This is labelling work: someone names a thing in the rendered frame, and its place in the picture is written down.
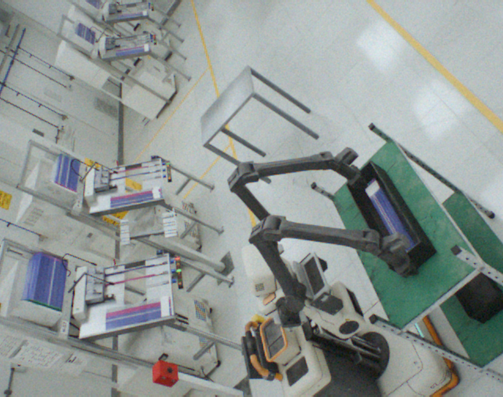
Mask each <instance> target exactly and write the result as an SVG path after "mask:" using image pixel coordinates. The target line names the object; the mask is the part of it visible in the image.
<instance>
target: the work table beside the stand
mask: <svg viewBox="0 0 503 397"><path fill-rule="evenodd" d="M252 75H253V76H254V77H256V78H257V79H259V80H260V81H261V82H263V83H264V84H266V85H267V86H269V87H270V88H271V89H272V90H274V91H276V92H277V93H279V94H280V95H282V96H283V97H284V98H286V99H287V100H289V101H290V102H292V103H293V104H295V105H296V106H297V107H299V108H300V109H302V110H303V111H305V112H306V113H307V114H309V113H310V112H311V109H310V108H308V107H307V106H305V105H304V104H302V103H301V102H299V101H298V100H297V99H296V98H294V97H292V96H291V95H289V94H288V93H286V92H285V91H284V90H283V89H281V88H280V87H278V86H277V85H275V84H274V83H273V82H271V81H270V80H268V79H267V78H265V77H264V76H262V75H261V74H260V73H259V72H257V71H256V70H254V69H252V68H251V67H249V66H248V65H247V66H246V67H245V68H244V69H243V70H242V71H241V72H240V73H239V74H238V76H237V77H236V78H235V79H234V80H233V81H232V82H231V84H230V85H229V86H228V87H227V88H226V89H225V90H224V92H223V93H222V94H221V95H220V96H219V97H218V98H217V100H216V101H215V102H214V103H213V104H212V105H211V106H210V107H209V108H208V109H207V110H206V111H205V112H204V113H203V115H202V116H201V128H202V146H203V147H204V148H206V149H208V150H210V151H212V152H213V153H214V154H217V155H219V156H220V157H222V158H224V159H225V160H227V161H229V162H230V163H232V164H234V165H236V166H239V164H240V163H241V162H240V161H239V160H237V159H235V158H233V157H232V156H230V155H229V154H226V153H225V152H223V151H222V150H220V149H218V148H216V147H215V146H213V145H211V144H210V142H211V141H212V140H213V139H214V137H215V136H216V135H217V134H218V133H219V132H223V133H224V134H225V135H228V136H229V137H231V138H233V139H234V140H236V141H237V142H239V143H241V144H242V145H243V146H245V147H247V148H249V149H251V150H252V151H254V152H255V153H257V154H259V155H260V156H262V157H264V156H265V155H266V153H265V152H264V151H263V150H261V149H259V148H257V147H256V146H254V145H253V144H251V143H249V142H247V141H246V140H244V139H243V138H241V137H239V136H238V135H236V134H235V133H233V132H231V131H229V130H228V129H226V128H225V126H226V125H227V123H228V122H229V121H230V120H231V119H232V118H233V117H234V116H235V115H236V114H237V113H238V112H239V111H240V109H241V108H242V107H243V106H244V105H245V104H246V103H247V102H248V101H249V100H250V99H251V98H255V99H256V100H257V101H259V102H260V103H262V104H263V105H265V106H267V107H268V108H269V109H271V110H272V111H274V112H275V113H277V114H279V115H280V116H281V117H283V118H284V119H286V120H287V121H289V122H290V123H291V124H293V125H295V126H296V127H298V128H299V129H301V130H302V131H303V132H305V133H306V134H308V135H310V136H311V137H313V138H314V139H315V140H318V139H319V135H318V134H316V133H315V132H314V131H313V130H311V129H310V128H308V127H306V126H305V125H303V124H302V123H301V122H299V121H297V120H296V119H294V118H293V117H292V116H290V115H289V114H288V113H286V112H284V111H283V110H281V109H280V108H279V107H277V106H275V105H274V104H272V103H271V102H270V101H268V100H267V99H265V98H264V97H262V96H261V95H259V94H258V93H257V92H255V90H254V86H253V79H252ZM260 180H263V181H264V182H265V183H267V184H270V183H271V182H272V181H271V179H269V178H268V177H263V178H260Z"/></svg>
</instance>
